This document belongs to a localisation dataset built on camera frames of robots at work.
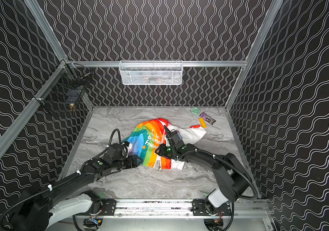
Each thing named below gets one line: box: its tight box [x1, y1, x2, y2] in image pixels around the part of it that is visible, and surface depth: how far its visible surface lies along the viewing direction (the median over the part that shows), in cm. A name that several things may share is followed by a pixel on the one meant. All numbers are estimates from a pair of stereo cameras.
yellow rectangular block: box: [199, 117, 207, 129], surface depth 112 cm
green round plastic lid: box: [190, 106, 201, 115], surface depth 119 cm
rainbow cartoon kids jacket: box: [122, 117, 207, 170], surface depth 97 cm
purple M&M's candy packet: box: [199, 111, 217, 126], surface depth 115 cm
